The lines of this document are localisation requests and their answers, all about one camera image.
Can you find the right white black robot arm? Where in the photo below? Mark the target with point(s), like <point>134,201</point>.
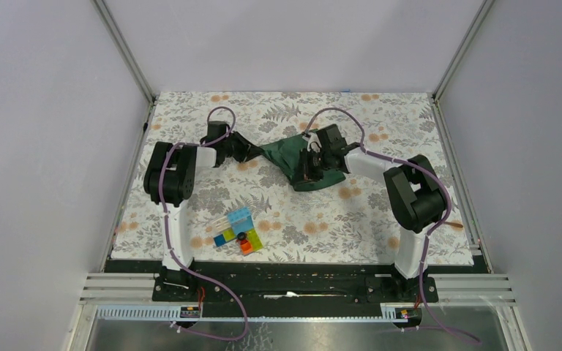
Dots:
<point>418,200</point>

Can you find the right aluminium frame post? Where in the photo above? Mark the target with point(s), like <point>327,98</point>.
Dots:
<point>467,40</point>

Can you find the left aluminium frame post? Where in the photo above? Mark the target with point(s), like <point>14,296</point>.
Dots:
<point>119,40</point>

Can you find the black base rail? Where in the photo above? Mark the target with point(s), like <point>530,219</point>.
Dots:
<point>290,290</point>

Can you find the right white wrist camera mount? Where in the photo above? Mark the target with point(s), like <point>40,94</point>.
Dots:
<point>313,143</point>

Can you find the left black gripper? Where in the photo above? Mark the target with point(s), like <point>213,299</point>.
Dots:
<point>247,150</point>

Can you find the floral patterned table mat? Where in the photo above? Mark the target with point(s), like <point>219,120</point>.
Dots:
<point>349,222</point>

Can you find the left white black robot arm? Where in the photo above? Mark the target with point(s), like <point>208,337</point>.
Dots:
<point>170,180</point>

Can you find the copper spoon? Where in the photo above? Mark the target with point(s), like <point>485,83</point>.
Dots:
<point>455,224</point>

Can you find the colourful toy brick assembly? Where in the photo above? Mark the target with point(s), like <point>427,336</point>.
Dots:
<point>237,226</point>

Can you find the dark green cloth napkin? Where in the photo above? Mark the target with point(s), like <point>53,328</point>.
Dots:
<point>284,153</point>

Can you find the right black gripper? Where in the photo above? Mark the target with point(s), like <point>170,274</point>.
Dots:
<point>306,172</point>

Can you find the aluminium frame post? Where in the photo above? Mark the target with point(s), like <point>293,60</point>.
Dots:
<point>119,40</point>
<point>467,40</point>

